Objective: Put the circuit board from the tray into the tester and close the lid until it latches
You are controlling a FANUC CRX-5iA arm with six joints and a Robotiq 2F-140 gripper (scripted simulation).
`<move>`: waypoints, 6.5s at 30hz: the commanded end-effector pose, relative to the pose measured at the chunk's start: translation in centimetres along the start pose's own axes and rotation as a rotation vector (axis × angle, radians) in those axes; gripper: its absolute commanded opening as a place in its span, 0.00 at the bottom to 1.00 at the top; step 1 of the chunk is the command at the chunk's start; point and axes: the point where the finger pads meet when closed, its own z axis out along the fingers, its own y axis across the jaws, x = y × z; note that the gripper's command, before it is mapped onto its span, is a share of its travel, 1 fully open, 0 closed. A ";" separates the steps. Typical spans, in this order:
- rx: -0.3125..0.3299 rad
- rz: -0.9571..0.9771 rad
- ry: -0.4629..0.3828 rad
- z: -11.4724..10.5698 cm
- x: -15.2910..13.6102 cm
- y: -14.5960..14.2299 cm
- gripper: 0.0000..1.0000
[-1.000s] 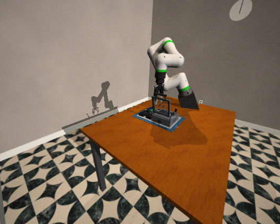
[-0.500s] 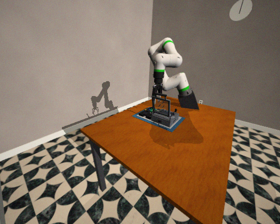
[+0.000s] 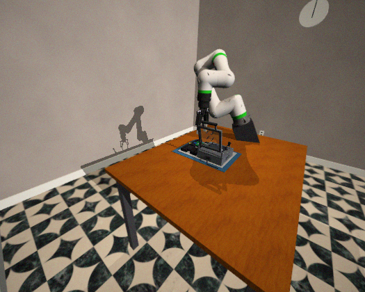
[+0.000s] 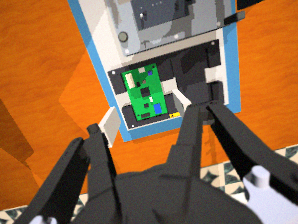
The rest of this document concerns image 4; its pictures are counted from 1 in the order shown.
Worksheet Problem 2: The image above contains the green circuit board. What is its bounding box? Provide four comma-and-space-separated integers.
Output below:
121, 63, 168, 121

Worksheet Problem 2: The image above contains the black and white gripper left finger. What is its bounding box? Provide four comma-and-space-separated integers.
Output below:
12, 106, 122, 224

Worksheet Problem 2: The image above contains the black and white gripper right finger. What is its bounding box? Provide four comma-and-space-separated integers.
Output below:
151, 89, 298, 224

